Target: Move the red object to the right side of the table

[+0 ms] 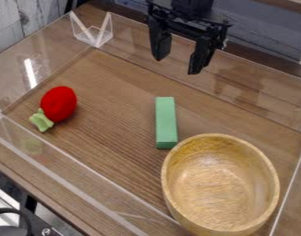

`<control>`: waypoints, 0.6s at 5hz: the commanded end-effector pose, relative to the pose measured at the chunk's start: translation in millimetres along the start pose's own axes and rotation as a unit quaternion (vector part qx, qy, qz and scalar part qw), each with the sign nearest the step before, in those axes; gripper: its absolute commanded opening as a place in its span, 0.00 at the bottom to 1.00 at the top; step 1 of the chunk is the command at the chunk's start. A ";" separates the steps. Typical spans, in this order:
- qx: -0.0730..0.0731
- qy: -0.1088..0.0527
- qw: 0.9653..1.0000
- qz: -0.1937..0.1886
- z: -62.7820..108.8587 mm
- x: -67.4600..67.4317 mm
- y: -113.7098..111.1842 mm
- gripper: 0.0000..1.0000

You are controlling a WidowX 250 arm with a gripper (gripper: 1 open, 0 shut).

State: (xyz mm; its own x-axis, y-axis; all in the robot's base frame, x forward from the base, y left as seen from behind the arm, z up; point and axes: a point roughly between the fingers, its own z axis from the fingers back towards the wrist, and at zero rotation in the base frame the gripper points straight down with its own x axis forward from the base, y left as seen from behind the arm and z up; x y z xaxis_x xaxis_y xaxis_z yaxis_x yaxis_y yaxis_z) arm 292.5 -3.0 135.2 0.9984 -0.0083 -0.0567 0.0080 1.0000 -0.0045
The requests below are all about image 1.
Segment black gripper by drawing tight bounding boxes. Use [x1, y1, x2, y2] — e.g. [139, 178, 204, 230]
[146, 0, 231, 75]

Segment red plush strawberry toy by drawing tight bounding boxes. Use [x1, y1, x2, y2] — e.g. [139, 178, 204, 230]
[29, 86, 77, 133]

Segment green rectangular block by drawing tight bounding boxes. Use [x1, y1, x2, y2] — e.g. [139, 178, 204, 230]
[155, 97, 178, 149]

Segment wooden bowl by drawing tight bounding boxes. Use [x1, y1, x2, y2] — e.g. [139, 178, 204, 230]
[160, 134, 279, 236]

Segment clear acrylic enclosure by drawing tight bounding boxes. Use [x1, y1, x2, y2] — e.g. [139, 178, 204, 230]
[0, 7, 301, 236]

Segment black table frame bracket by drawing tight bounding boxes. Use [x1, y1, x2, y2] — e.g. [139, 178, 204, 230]
[20, 194, 63, 236]

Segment black cable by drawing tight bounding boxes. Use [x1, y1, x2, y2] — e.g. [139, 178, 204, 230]
[0, 207, 35, 236]

